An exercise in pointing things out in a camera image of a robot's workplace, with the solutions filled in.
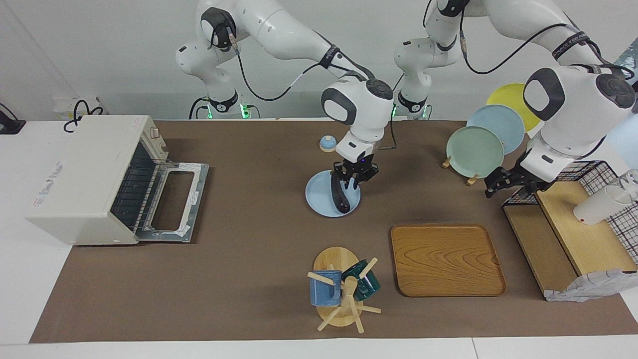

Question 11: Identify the dark green mug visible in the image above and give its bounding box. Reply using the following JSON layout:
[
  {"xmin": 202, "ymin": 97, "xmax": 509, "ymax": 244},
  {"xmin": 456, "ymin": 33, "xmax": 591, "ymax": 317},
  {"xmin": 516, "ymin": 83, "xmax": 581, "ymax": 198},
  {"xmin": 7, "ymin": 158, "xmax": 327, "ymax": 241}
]
[{"xmin": 341, "ymin": 259, "xmax": 381, "ymax": 301}]

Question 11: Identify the small light blue plate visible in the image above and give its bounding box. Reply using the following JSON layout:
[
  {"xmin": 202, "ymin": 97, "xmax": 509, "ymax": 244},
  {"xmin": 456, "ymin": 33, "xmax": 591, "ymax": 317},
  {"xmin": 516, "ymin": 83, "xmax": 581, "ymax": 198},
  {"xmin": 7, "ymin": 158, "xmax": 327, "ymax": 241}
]
[{"xmin": 305, "ymin": 170, "xmax": 361, "ymax": 218}]

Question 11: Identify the pale green plate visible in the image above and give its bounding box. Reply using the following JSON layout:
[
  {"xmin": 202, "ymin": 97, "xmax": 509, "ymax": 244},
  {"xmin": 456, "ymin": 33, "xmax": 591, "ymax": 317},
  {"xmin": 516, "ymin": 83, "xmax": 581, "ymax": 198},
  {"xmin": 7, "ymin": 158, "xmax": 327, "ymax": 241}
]
[{"xmin": 446, "ymin": 126, "xmax": 505, "ymax": 179}]

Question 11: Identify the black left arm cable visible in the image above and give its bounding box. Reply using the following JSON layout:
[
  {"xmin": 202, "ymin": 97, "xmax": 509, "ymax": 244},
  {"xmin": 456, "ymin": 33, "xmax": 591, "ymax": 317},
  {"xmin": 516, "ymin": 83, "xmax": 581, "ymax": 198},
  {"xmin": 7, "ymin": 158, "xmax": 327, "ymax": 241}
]
[{"xmin": 424, "ymin": 0, "xmax": 636, "ymax": 80}]

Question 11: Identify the large light blue plate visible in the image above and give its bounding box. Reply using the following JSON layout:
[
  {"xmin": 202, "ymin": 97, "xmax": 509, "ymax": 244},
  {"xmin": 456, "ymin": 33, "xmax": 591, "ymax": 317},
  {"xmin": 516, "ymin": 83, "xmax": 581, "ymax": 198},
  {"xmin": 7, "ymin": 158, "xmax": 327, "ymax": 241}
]
[{"xmin": 467, "ymin": 104, "xmax": 525, "ymax": 155}]

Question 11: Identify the wooden plate rack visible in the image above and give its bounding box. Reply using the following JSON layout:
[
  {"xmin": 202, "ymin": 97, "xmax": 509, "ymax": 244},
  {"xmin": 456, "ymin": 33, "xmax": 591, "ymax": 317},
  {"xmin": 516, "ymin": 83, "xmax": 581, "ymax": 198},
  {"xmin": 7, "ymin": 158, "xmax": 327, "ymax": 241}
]
[{"xmin": 442, "ymin": 156, "xmax": 480, "ymax": 186}]

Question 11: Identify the black left base cable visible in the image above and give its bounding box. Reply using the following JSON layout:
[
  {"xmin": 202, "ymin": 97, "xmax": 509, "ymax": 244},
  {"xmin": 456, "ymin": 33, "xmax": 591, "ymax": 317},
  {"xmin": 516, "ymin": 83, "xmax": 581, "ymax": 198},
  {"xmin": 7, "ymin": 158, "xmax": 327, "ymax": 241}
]
[{"xmin": 391, "ymin": 74, "xmax": 405, "ymax": 118}]

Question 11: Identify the dark purple eggplant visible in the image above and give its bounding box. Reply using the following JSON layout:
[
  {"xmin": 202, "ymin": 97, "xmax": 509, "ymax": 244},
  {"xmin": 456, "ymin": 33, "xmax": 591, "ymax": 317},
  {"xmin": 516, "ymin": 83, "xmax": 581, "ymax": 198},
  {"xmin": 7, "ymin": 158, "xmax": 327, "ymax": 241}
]
[{"xmin": 330, "ymin": 176, "xmax": 352, "ymax": 214}]

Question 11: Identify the black right base cable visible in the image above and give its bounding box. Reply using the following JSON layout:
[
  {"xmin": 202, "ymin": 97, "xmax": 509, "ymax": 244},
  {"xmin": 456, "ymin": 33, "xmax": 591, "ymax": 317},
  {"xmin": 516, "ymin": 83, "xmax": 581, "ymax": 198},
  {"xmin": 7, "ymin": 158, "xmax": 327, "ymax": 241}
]
[{"xmin": 189, "ymin": 96, "xmax": 211, "ymax": 120}]

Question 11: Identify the wooden serving tray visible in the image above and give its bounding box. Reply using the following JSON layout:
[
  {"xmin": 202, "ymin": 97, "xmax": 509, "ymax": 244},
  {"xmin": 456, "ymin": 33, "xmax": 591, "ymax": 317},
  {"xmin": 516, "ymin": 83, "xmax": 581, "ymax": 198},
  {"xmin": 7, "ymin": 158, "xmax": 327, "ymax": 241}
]
[{"xmin": 390, "ymin": 224, "xmax": 507, "ymax": 298}]

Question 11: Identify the wooden mug tree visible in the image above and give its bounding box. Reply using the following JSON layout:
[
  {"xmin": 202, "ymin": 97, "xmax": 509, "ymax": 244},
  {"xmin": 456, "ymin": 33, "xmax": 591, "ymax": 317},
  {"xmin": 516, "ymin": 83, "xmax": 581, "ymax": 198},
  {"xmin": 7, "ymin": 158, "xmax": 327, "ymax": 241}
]
[{"xmin": 307, "ymin": 247, "xmax": 382, "ymax": 334}]

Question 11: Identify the white plastic cup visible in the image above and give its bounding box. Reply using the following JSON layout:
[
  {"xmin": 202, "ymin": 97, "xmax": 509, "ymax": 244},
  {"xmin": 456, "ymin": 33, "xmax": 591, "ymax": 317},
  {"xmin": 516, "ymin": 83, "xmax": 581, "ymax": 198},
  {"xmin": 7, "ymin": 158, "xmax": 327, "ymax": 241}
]
[{"xmin": 573, "ymin": 185, "xmax": 633, "ymax": 225}]

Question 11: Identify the black base cable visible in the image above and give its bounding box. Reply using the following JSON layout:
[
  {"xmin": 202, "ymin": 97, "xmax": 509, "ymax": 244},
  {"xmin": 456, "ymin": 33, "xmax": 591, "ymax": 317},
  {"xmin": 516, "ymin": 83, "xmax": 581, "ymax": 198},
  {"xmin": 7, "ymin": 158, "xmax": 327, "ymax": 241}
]
[
  {"xmin": 189, "ymin": 96, "xmax": 211, "ymax": 120},
  {"xmin": 391, "ymin": 74, "xmax": 405, "ymax": 118}
]

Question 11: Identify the clear glass cup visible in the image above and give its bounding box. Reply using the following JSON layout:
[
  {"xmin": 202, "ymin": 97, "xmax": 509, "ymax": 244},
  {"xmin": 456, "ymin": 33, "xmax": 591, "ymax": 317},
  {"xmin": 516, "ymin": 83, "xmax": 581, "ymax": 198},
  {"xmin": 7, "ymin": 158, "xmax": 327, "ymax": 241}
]
[{"xmin": 616, "ymin": 170, "xmax": 638, "ymax": 202}]

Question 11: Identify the yellow plate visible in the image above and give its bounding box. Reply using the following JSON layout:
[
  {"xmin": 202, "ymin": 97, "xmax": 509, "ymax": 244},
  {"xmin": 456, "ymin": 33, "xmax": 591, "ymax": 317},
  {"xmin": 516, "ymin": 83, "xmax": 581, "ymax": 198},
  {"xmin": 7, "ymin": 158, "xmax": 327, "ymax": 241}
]
[{"xmin": 486, "ymin": 83, "xmax": 542, "ymax": 132}]

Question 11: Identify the white toaster oven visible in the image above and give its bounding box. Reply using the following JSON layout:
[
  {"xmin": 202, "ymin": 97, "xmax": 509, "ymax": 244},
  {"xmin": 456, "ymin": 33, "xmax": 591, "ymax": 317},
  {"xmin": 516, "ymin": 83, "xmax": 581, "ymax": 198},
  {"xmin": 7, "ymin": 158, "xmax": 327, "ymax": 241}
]
[{"xmin": 26, "ymin": 116, "xmax": 210, "ymax": 246}]

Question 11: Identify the black oven power cable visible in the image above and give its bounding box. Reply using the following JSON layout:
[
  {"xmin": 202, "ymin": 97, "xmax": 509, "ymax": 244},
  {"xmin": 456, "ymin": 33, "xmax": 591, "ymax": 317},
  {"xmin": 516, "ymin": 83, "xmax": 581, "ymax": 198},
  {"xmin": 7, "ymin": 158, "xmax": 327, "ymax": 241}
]
[{"xmin": 63, "ymin": 100, "xmax": 105, "ymax": 133}]

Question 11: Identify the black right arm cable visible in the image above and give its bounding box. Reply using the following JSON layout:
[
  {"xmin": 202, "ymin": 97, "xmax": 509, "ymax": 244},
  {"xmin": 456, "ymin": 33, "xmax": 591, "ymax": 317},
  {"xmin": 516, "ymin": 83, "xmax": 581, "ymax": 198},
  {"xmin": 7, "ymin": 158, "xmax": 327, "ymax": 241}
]
[{"xmin": 212, "ymin": 25, "xmax": 399, "ymax": 150}]

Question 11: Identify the grey patterned cloth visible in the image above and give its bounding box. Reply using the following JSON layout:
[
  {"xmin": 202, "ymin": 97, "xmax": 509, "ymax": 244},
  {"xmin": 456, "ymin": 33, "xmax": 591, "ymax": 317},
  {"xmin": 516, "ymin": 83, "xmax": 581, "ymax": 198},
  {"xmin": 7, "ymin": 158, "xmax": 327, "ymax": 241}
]
[{"xmin": 546, "ymin": 268, "xmax": 638, "ymax": 303}]

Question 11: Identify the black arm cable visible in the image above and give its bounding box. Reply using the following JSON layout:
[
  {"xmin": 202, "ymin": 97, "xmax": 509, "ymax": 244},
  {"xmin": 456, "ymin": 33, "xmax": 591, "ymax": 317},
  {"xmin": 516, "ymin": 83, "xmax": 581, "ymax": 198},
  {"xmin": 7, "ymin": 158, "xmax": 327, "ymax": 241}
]
[
  {"xmin": 212, "ymin": 25, "xmax": 399, "ymax": 150},
  {"xmin": 424, "ymin": 0, "xmax": 636, "ymax": 80}
]

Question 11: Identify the brown table mat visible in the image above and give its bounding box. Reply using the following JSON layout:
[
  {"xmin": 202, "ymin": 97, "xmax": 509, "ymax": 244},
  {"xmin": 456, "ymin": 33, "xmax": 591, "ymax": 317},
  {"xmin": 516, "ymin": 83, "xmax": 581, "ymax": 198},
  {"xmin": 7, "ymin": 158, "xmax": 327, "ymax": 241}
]
[{"xmin": 29, "ymin": 120, "xmax": 638, "ymax": 344}]

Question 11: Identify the black device with cable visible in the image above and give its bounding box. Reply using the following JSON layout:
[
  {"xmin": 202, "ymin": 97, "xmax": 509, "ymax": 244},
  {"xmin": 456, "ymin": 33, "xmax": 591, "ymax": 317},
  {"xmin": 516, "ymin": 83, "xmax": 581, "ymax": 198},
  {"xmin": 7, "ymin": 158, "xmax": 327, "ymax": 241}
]
[{"xmin": 0, "ymin": 103, "xmax": 26, "ymax": 135}]

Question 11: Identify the black wire basket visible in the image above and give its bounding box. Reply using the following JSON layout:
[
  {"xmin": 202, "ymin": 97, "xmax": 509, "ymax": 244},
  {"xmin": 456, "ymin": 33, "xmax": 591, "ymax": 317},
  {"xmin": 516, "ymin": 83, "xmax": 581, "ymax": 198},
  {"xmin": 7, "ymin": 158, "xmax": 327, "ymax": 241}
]
[{"xmin": 502, "ymin": 161, "xmax": 638, "ymax": 265}]

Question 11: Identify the wooden step shelf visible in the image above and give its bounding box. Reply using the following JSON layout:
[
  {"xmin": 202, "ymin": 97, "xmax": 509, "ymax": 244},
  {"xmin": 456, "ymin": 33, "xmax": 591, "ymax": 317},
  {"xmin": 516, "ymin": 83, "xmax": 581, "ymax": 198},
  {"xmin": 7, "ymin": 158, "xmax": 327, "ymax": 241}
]
[{"xmin": 502, "ymin": 180, "xmax": 638, "ymax": 300}]

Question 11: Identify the glass oven door with handle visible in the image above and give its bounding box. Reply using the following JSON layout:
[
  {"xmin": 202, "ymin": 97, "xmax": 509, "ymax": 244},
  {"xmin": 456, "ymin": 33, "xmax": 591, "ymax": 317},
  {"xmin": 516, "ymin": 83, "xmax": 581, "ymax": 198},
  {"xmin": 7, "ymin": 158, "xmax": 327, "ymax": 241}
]
[{"xmin": 136, "ymin": 161, "xmax": 210, "ymax": 244}]

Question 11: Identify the blue mug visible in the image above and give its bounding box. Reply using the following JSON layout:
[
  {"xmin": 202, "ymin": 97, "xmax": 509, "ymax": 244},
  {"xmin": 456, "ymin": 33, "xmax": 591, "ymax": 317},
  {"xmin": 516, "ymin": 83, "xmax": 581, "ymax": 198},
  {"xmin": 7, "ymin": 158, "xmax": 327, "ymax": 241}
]
[{"xmin": 309, "ymin": 270, "xmax": 343, "ymax": 307}]

